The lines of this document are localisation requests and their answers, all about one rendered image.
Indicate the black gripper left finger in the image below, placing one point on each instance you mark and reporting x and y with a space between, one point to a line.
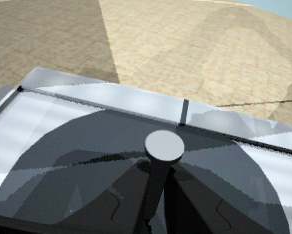
118 210

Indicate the grey metal disc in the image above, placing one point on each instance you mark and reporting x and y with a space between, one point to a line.
75 162

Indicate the grey metal pin with flared head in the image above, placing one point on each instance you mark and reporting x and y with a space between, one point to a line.
164 148

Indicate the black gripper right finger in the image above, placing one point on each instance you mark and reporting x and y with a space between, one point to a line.
193 208

